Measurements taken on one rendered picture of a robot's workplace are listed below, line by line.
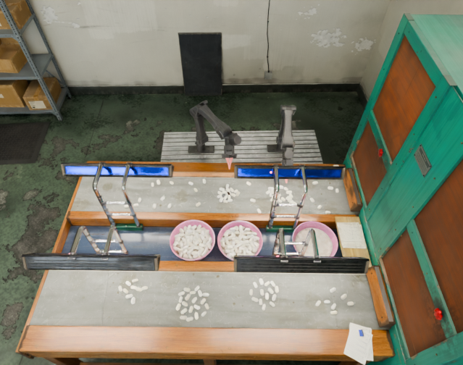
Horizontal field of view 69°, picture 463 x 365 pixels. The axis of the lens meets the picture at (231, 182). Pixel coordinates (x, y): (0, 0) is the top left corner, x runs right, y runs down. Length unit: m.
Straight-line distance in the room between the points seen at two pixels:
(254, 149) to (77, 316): 1.60
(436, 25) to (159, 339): 1.95
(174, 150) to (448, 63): 1.80
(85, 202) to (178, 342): 1.08
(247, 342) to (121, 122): 2.85
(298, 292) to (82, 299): 1.16
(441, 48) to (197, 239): 1.53
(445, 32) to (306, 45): 2.30
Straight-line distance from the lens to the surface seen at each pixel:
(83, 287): 2.08
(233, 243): 2.04
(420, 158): 1.66
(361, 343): 1.93
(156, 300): 1.95
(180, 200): 2.22
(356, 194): 2.23
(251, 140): 2.67
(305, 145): 2.68
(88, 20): 3.98
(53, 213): 3.40
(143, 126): 3.87
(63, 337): 2.00
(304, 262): 1.63
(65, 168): 2.12
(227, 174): 2.32
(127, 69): 4.16
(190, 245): 2.05
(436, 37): 1.82
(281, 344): 1.84
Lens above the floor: 2.54
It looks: 52 degrees down
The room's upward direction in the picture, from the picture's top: 1 degrees clockwise
